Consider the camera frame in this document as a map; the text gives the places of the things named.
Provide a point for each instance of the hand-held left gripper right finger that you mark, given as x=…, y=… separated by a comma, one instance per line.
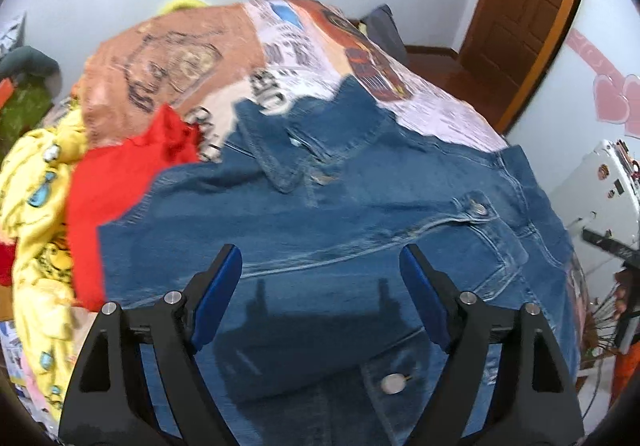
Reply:
x=422, y=286

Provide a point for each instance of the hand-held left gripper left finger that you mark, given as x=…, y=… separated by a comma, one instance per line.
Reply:
x=220, y=286

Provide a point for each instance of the blue denim jacket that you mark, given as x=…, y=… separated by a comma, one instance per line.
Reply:
x=350, y=206

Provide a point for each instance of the red garment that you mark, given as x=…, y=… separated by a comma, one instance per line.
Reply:
x=110, y=186

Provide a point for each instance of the yellow cartoon print garment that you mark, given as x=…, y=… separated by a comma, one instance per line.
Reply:
x=35, y=246

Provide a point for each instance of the white appliance with stickers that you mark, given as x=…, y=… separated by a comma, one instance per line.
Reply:
x=590, y=196

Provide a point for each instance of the red fuzzy cloth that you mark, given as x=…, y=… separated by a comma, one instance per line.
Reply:
x=6, y=263

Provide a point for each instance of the printed blanket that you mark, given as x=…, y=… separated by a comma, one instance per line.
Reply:
x=200, y=55

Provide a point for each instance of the grey pillow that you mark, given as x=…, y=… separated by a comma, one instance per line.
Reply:
x=385, y=33

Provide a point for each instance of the green patterned bag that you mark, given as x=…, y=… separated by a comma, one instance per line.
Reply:
x=25, y=115

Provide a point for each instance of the yellow plush toy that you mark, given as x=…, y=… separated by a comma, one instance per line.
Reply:
x=182, y=4

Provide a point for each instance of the orange box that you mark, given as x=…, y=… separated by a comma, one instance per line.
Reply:
x=5, y=93

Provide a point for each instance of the grey plush toy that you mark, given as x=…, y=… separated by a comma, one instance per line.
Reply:
x=30, y=61

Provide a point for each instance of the brown wooden door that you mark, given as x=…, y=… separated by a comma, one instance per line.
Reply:
x=525, y=0

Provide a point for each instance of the white paper bag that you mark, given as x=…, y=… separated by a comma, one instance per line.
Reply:
x=12, y=35

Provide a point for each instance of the pink wall sticker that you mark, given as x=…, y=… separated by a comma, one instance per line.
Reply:
x=610, y=95

